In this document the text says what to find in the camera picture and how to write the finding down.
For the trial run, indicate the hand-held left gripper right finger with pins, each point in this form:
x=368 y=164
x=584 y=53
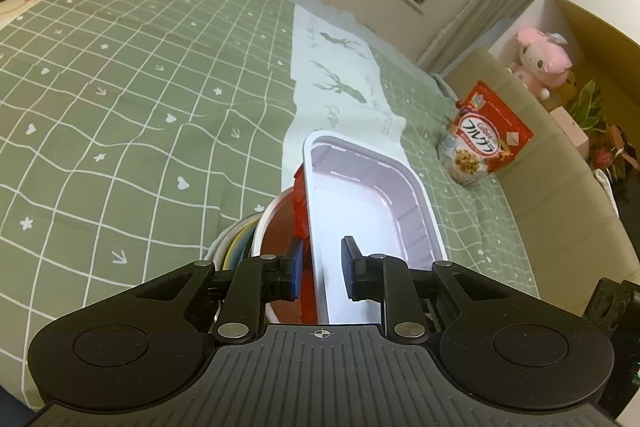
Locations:
x=347 y=267

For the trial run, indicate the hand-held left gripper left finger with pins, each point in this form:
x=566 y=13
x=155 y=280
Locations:
x=296 y=269

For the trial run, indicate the white plastic bowl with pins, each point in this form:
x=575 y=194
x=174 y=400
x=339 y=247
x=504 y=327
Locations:
x=272 y=232

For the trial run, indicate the red rectangular tray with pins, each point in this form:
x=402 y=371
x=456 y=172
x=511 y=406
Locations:
x=360 y=207

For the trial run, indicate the blue bowl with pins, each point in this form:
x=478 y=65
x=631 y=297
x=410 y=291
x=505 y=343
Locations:
x=245 y=234

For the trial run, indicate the floral white plate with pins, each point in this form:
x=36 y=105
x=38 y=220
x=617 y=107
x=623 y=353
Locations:
x=220 y=242

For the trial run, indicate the beige headboard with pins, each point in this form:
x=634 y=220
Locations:
x=550 y=217

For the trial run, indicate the potted plant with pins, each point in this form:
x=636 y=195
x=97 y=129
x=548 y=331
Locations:
x=607 y=142

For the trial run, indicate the white deer print cloth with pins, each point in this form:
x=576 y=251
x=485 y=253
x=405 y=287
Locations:
x=340 y=82

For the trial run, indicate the red cereal bag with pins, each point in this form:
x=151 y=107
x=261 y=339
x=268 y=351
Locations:
x=485 y=137

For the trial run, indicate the pink box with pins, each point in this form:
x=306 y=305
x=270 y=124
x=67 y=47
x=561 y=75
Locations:
x=570 y=127

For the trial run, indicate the yellow plush toy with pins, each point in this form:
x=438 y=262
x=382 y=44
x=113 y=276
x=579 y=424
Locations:
x=570 y=89

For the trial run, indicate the green checked bedsheet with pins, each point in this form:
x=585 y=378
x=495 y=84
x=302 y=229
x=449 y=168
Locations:
x=125 y=107

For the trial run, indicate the pink plush toy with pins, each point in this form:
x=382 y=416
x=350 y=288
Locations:
x=542 y=57

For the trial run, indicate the cardboard box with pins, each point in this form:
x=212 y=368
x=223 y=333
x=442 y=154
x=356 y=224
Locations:
x=600 y=32

